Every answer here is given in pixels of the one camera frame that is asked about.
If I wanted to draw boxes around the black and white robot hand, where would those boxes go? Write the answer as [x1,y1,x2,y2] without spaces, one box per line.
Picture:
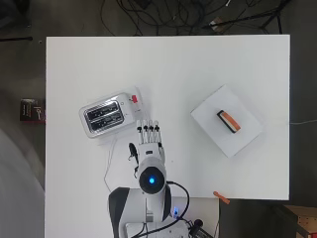
[127,119,166,167]

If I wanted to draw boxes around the orange block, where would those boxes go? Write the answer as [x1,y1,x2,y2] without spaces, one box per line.
[220,111,242,131]

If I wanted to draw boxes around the steel toaster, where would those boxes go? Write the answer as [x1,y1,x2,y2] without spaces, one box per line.
[78,85,145,139]

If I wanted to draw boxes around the white flat box stand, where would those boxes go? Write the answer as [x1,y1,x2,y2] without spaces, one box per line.
[189,83,265,159]

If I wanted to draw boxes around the orange clamp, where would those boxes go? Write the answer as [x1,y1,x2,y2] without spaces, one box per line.
[212,190,232,205]

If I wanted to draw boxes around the dark printed box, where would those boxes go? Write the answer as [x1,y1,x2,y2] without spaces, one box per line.
[19,97,47,124]

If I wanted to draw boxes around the wooden crate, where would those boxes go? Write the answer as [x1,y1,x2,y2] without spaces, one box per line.
[282,204,317,238]

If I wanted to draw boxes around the black rod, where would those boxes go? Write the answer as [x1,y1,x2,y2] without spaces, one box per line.
[0,36,34,43]

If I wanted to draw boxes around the black tripod stand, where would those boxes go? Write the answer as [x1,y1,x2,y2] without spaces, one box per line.
[201,0,294,35]

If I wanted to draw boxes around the white toaster power cable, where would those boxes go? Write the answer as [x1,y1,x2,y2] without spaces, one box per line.
[103,136,119,193]

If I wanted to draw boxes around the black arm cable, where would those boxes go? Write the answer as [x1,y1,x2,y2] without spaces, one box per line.
[130,180,191,238]

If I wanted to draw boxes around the small black camera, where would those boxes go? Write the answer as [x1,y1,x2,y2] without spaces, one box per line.
[188,218,214,238]

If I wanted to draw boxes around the black floor cables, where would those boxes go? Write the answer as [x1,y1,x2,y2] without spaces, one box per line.
[99,0,234,37]

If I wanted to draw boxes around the thin white floor cable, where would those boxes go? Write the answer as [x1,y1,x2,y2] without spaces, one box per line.
[289,119,317,126]

